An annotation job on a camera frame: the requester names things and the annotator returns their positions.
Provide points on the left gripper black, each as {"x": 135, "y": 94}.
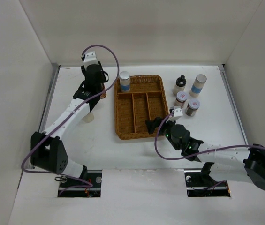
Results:
{"x": 104, "y": 79}

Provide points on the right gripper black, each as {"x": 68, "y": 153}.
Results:
{"x": 151, "y": 124}

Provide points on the blue label bead bottle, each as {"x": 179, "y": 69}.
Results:
{"x": 124, "y": 81}

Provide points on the black top salt grinder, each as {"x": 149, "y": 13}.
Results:
{"x": 88, "y": 118}

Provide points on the red sauce bottle yellow cap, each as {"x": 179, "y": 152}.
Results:
{"x": 103, "y": 94}

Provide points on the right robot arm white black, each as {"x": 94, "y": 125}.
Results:
{"x": 244, "y": 163}

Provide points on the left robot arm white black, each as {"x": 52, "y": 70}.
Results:
{"x": 48, "y": 150}

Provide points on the brown wicker divided basket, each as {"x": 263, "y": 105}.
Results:
{"x": 146, "y": 100}

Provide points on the satay sauce jar white lid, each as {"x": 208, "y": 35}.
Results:
{"x": 181, "y": 98}

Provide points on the dark spice jar white lid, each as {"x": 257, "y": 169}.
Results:
{"x": 192, "y": 107}

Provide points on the black cap white powder bottle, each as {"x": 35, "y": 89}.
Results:
{"x": 180, "y": 84}

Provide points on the blue label bottle silver cap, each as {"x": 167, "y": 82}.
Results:
{"x": 198, "y": 84}

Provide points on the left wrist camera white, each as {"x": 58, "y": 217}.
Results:
{"x": 89, "y": 58}

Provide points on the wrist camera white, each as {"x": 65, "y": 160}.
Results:
{"x": 89, "y": 58}
{"x": 175, "y": 113}

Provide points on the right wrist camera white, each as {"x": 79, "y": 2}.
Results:
{"x": 175, "y": 113}

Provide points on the aluminium table edge rail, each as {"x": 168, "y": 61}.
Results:
{"x": 49, "y": 96}

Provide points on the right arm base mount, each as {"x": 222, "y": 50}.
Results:
{"x": 200, "y": 184}

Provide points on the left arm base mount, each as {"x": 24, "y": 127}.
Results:
{"x": 74, "y": 188}

